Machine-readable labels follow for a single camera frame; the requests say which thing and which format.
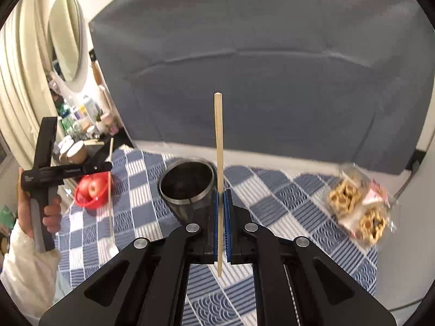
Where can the wooden chopstick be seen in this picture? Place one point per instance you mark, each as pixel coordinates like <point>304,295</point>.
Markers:
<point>111,207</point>
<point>218,135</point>

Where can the kraft paper bowl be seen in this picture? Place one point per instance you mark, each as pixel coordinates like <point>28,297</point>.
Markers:
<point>77,154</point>

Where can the cream curtain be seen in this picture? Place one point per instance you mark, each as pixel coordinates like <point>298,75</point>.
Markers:
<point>23,91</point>

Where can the black side table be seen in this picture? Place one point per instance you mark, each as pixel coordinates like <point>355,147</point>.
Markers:
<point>117,139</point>

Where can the white plastic bottle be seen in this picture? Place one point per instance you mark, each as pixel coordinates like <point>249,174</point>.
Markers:
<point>90,105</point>

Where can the round wall mirror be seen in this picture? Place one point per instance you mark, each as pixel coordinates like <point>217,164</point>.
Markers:
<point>66,37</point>

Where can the black cup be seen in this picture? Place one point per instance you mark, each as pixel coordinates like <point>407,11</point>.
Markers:
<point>176,209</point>

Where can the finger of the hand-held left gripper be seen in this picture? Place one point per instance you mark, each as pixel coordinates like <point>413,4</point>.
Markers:
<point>98,167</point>

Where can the person's left hand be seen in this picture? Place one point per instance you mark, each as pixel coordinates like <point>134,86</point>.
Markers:
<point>53,217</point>

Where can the red plastic basket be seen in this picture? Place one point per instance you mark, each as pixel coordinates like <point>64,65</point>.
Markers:
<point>95,203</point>

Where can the chopsticks in holder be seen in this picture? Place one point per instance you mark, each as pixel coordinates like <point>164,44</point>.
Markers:
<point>255,57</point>

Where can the white sleeved left forearm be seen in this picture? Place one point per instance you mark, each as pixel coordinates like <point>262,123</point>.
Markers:
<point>27,271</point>

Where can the clear pretzel snack bag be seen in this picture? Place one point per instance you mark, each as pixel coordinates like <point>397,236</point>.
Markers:
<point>360,207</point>

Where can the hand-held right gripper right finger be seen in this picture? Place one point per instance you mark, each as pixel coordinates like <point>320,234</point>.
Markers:
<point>227,225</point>

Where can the blue checked tablecloth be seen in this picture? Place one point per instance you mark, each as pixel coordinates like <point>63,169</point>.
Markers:
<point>142,190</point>

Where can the red apple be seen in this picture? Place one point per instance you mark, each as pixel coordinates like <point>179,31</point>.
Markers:
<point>83,192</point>
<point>97,188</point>

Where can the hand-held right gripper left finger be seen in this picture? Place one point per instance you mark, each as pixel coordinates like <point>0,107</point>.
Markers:
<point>215,225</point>

